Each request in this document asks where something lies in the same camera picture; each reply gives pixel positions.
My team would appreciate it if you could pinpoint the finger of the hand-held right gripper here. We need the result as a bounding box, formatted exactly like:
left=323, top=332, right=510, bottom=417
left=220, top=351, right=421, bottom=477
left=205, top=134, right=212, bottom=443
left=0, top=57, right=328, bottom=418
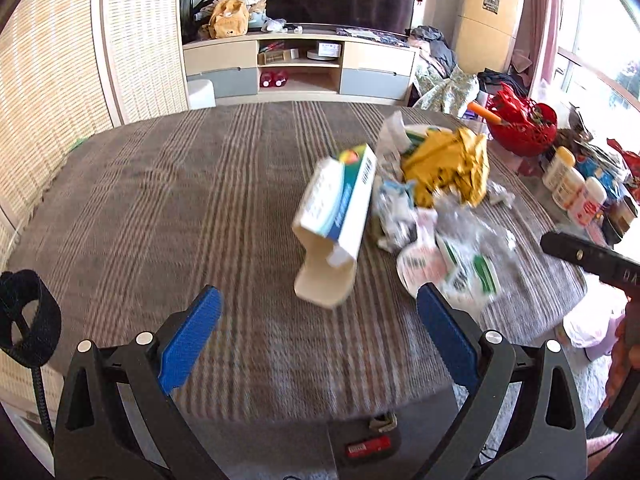
left=540, top=231, right=640, bottom=286

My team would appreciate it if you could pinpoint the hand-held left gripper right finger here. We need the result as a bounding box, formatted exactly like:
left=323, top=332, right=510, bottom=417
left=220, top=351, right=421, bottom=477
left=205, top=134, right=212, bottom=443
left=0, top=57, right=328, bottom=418
left=410, top=282, right=588, bottom=480

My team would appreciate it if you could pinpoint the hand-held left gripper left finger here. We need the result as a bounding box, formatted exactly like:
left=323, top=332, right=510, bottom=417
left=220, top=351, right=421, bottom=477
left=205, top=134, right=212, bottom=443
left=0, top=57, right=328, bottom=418
left=54, top=285, right=231, bottom=480

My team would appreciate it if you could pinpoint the clear plastic wrap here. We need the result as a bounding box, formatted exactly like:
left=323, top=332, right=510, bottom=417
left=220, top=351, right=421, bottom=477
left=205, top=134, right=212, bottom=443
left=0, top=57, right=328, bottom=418
left=434, top=189, right=518, bottom=271

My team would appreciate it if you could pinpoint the dark trash bin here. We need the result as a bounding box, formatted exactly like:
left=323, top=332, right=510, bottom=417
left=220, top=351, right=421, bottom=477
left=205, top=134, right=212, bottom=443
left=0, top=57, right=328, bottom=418
left=327, top=411, right=402, bottom=462

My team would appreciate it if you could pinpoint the yellow paper bag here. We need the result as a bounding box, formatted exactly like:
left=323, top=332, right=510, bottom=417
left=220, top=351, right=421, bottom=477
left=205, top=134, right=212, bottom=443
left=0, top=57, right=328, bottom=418
left=400, top=127, right=490, bottom=208

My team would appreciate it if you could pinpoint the person's right hand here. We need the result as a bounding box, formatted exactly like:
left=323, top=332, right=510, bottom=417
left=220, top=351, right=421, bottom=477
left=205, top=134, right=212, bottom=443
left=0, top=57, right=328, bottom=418
left=604, top=297, right=640, bottom=408

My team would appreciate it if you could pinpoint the pink fleece clothing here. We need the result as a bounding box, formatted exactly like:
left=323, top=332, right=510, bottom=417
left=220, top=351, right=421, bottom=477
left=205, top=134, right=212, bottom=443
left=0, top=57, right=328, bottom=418
left=587, top=435, right=622, bottom=457

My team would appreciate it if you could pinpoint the dark jar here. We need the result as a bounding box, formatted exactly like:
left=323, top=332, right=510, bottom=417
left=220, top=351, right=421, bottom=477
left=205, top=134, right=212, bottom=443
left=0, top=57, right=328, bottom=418
left=605, top=195, right=640, bottom=241

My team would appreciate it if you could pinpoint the white bottle pink label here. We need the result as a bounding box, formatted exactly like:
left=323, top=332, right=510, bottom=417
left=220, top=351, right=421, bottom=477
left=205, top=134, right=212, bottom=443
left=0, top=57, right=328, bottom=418
left=569, top=177, right=607, bottom=226

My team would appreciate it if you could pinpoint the pale pink plastic bag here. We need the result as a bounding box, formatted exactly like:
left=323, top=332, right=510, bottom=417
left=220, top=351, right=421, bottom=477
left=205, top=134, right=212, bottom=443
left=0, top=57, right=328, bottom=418
left=562, top=285, right=628, bottom=361

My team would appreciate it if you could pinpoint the green and white packet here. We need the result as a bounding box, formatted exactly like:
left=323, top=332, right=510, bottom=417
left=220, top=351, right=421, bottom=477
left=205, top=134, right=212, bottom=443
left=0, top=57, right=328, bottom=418
left=440, top=240, right=502, bottom=307

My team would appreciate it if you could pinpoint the white bottle orange label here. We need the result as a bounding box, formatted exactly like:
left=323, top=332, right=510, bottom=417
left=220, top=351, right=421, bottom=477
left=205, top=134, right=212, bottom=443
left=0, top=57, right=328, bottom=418
left=555, top=167, right=586, bottom=211

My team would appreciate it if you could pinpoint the white round lid pink print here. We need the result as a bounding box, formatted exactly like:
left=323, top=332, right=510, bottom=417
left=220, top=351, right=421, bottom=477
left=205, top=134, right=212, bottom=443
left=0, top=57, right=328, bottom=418
left=396, top=210, right=451, bottom=297

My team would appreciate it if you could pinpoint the blue packet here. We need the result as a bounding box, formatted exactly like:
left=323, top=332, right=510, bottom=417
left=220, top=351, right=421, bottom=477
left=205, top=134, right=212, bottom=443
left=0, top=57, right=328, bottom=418
left=575, top=155, right=621, bottom=201

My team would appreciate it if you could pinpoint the white bottle with yellow cap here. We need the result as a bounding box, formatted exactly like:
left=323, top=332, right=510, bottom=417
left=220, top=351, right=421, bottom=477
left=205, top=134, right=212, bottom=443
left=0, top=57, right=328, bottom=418
left=542, top=146, right=576, bottom=191

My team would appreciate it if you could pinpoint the crumpled white wrapper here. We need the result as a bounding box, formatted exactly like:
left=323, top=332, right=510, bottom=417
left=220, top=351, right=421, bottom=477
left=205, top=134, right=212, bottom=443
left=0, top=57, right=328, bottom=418
left=370, top=195, right=420, bottom=254

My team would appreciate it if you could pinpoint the plaid blanket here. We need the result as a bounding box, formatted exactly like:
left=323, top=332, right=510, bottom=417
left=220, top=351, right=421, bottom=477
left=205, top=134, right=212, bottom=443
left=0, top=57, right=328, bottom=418
left=5, top=101, right=588, bottom=408

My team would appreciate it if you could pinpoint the red plastic basket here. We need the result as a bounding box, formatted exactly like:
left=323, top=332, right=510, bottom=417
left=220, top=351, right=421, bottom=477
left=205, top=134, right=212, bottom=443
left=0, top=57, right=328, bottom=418
left=485, top=85, right=558, bottom=157

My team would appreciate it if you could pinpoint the white and green cardboard box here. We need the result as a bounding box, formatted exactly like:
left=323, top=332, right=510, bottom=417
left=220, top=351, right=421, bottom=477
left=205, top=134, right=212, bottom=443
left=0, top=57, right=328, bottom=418
left=291, top=143, right=378, bottom=309

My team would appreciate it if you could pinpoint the orange carrot toy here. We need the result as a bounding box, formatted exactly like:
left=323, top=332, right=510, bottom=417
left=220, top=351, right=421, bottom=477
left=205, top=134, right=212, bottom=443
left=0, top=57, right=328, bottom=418
left=467, top=101, right=506, bottom=126

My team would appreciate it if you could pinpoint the crumpled white paper bag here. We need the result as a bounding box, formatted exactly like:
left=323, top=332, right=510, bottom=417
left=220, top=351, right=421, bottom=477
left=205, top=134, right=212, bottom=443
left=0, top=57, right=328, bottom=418
left=376, top=111, right=417, bottom=181

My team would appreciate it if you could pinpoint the floral cloth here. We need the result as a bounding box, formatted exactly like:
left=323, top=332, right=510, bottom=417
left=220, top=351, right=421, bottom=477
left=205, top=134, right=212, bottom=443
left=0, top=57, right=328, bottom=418
left=412, top=65, right=481, bottom=116

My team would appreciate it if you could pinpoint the window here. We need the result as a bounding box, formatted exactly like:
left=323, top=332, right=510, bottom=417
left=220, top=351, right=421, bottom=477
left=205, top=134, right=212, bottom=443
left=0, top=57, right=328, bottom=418
left=555, top=0, right=640, bottom=126

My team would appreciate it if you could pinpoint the beige standing air conditioner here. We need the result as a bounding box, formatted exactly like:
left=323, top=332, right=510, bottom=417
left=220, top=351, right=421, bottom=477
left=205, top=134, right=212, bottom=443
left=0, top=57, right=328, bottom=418
left=452, top=0, right=526, bottom=78

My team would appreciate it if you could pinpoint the white stool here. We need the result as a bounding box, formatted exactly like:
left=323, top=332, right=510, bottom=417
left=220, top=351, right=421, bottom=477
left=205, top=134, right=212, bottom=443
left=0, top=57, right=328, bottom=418
left=187, top=79, right=217, bottom=110

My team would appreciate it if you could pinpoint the pink curtain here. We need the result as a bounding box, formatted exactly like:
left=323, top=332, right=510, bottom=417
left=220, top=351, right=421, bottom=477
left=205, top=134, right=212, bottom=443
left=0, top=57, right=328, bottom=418
left=525, top=0, right=566, bottom=96

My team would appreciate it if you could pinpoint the dark clothes pile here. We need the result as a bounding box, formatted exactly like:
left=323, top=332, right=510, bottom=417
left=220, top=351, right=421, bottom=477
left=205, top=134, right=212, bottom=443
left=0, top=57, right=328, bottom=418
left=407, top=25, right=458, bottom=81

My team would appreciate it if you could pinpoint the woven panel sliding door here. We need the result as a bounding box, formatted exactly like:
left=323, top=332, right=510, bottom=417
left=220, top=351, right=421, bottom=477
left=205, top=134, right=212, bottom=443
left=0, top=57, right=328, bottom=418
left=102, top=0, right=190, bottom=127
left=0, top=0, right=117, bottom=271

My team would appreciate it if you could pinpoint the beige television cabinet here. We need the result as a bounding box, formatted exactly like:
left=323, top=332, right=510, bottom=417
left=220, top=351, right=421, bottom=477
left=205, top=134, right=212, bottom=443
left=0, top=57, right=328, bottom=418
left=182, top=30, right=418, bottom=108

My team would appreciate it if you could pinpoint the white round box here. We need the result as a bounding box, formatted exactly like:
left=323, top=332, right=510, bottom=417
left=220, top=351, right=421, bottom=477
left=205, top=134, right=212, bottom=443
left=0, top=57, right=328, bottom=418
left=306, top=42, right=342, bottom=61

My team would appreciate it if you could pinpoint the black velcro strap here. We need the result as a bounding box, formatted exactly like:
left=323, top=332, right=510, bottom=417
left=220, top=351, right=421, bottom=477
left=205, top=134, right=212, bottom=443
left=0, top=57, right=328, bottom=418
left=0, top=270, right=62, bottom=366

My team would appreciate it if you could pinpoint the black braided cable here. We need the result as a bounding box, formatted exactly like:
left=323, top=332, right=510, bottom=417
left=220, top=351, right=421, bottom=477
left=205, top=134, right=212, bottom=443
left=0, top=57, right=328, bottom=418
left=29, top=360, right=56, bottom=442

